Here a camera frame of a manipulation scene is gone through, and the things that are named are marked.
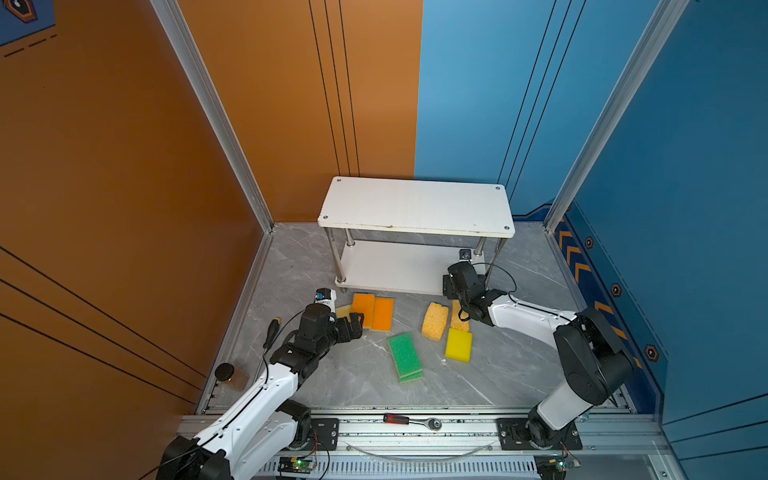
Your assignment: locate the pale yellow sponge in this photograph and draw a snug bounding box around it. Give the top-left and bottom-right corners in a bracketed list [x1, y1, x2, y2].
[335, 305, 352, 319]

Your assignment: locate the orange sponge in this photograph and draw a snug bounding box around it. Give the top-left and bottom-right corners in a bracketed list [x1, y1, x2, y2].
[350, 293, 376, 329]
[371, 297, 394, 332]

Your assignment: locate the tan cellulose sponge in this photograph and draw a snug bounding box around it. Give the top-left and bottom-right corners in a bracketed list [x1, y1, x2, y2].
[421, 302, 450, 341]
[450, 300, 470, 332]

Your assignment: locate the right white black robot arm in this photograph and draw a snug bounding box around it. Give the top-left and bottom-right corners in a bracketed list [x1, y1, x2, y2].
[444, 261, 637, 449]

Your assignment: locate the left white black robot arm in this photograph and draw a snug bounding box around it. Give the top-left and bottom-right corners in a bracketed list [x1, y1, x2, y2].
[155, 299, 365, 479]

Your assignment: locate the white two-tier shelf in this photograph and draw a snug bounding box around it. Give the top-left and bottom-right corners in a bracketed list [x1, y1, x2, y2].
[317, 177, 515, 295]

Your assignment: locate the black yellow screwdriver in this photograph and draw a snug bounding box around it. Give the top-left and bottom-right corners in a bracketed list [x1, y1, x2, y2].
[263, 317, 281, 352]

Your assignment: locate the green sponge top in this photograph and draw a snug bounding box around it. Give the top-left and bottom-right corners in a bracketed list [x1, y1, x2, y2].
[387, 334, 423, 380]

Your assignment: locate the green sponge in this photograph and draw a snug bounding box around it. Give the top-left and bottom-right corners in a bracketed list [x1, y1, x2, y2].
[387, 334, 423, 380]
[399, 371, 423, 384]

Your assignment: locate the green sponge bottom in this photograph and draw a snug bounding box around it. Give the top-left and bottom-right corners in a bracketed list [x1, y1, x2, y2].
[399, 371, 423, 384]

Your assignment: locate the brown jar black lid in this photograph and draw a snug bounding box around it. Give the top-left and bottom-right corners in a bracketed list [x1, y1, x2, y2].
[214, 362, 249, 392]

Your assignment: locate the left green circuit board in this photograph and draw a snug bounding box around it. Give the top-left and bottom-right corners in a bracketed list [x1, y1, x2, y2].
[277, 457, 317, 477]

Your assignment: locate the green circuit board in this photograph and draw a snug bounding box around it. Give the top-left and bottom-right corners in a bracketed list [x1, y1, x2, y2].
[277, 457, 317, 477]
[534, 456, 581, 480]

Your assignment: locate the right green circuit board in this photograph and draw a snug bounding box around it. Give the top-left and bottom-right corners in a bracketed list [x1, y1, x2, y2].
[534, 456, 581, 480]

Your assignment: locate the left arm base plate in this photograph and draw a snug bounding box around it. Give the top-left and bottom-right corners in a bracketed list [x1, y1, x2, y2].
[288, 418, 340, 451]

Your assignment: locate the red handled ratchet wrench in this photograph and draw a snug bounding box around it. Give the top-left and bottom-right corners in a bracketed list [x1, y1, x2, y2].
[383, 413, 442, 431]

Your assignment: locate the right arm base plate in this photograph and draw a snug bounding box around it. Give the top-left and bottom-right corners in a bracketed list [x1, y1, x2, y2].
[495, 418, 583, 451]

